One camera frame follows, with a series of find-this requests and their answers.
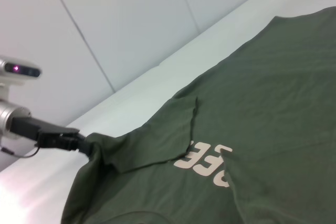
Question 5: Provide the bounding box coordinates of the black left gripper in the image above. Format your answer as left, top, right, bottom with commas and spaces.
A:
12, 115, 93, 160

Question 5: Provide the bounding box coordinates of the dark green t-shirt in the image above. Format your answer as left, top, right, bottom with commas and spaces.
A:
60, 7, 336, 224

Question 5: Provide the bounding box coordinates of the left gripper cable with plug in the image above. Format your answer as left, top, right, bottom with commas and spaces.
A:
0, 144, 41, 159

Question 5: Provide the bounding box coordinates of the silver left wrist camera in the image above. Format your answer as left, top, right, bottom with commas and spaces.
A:
0, 55, 43, 87

